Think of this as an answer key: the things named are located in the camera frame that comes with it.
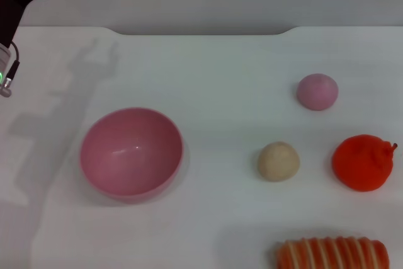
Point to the pink plastic bowl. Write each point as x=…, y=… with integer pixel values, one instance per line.
x=132, y=158

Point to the pink toy peach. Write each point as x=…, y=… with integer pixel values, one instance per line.
x=317, y=92

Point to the beige round toy bun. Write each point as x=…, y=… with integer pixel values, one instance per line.
x=278, y=162

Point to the red-orange toy fruit with stem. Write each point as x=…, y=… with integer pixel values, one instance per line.
x=359, y=165

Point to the orange white-striped toy salmon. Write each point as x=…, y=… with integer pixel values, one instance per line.
x=330, y=254

